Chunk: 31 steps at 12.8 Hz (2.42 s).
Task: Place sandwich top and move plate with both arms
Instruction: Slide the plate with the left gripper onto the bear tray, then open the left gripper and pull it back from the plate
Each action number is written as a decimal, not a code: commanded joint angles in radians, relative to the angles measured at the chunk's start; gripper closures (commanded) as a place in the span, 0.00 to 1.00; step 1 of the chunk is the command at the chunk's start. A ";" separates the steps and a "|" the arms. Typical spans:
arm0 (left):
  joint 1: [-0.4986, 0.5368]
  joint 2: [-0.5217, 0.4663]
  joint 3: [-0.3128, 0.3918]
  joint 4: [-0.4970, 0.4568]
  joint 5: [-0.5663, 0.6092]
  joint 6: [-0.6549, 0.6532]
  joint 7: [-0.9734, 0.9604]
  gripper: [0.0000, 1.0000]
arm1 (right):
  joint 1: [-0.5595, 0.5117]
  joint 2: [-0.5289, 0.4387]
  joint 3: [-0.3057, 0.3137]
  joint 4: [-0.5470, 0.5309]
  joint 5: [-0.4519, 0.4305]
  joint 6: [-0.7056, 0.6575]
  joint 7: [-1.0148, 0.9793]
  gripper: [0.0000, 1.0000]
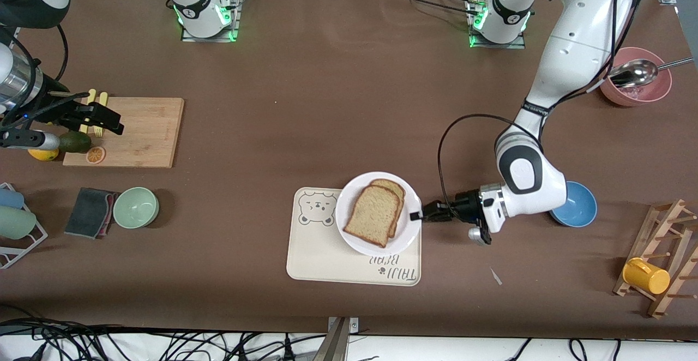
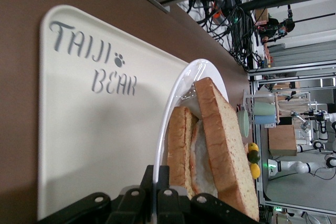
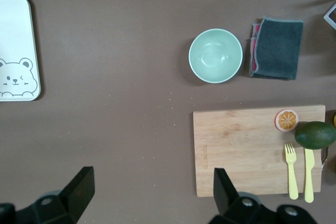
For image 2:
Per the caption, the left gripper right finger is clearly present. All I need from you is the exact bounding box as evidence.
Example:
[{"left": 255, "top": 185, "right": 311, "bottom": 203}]
[{"left": 156, "top": 165, "right": 195, "bottom": 224}]

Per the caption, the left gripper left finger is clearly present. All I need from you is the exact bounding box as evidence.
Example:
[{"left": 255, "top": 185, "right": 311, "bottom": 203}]
[{"left": 106, "top": 165, "right": 155, "bottom": 224}]

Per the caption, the plain brown bread slice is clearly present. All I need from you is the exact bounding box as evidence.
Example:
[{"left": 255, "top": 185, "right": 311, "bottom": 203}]
[{"left": 193, "top": 77, "right": 260, "bottom": 222}]

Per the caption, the white round plate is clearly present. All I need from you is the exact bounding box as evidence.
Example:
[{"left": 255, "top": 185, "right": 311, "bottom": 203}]
[{"left": 153, "top": 58, "right": 229, "bottom": 191}]

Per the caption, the cream bear print tray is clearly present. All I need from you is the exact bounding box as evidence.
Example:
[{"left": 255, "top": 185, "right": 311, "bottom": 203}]
[{"left": 36, "top": 4, "right": 194, "bottom": 221}]

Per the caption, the dark green avocado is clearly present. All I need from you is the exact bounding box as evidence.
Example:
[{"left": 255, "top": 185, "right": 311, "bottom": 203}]
[{"left": 247, "top": 151, "right": 261, "bottom": 164}]

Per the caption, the pale green bowl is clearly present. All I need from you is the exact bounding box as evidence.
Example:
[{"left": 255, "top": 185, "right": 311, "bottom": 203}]
[{"left": 236, "top": 108, "right": 250, "bottom": 138}]

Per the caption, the light blue cup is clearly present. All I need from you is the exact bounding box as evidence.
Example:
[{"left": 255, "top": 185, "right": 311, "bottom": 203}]
[{"left": 254, "top": 115, "right": 277, "bottom": 126}]

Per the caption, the brown cardboard box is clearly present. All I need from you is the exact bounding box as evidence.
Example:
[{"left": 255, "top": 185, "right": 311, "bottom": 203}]
[{"left": 267, "top": 125, "right": 298, "bottom": 157}]

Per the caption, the pale green cup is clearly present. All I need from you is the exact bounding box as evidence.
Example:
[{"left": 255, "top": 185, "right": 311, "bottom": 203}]
[{"left": 253, "top": 101, "right": 277, "bottom": 116}]

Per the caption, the white background humanoid robot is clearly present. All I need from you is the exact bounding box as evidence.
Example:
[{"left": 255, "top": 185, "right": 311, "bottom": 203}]
[{"left": 290, "top": 108, "right": 336, "bottom": 154}]

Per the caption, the person in dark clothes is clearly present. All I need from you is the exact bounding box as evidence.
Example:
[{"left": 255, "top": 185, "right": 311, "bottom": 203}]
[{"left": 258, "top": 17, "right": 296, "bottom": 44}]

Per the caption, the white wire cup rack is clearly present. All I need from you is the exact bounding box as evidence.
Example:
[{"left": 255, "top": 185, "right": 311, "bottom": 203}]
[{"left": 240, "top": 89, "right": 280, "bottom": 131}]

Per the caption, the aluminium cell frame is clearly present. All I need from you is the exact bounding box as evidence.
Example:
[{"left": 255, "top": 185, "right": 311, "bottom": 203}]
[{"left": 248, "top": 65, "right": 336, "bottom": 210}]

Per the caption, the black cable bundle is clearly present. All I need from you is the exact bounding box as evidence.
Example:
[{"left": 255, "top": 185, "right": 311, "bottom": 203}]
[{"left": 178, "top": 0, "right": 266, "bottom": 73}]

